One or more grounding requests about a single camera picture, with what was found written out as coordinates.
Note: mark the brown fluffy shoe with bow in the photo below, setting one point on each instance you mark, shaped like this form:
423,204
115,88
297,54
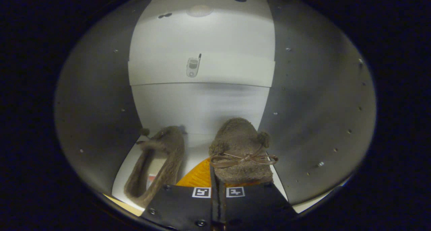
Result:
239,133
168,146

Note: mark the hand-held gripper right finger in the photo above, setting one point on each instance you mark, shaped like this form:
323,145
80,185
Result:
256,204

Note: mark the white cabinet shelf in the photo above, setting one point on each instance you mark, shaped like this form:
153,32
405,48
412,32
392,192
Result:
229,71

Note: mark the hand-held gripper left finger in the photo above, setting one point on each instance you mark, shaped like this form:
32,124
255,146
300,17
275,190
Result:
181,204

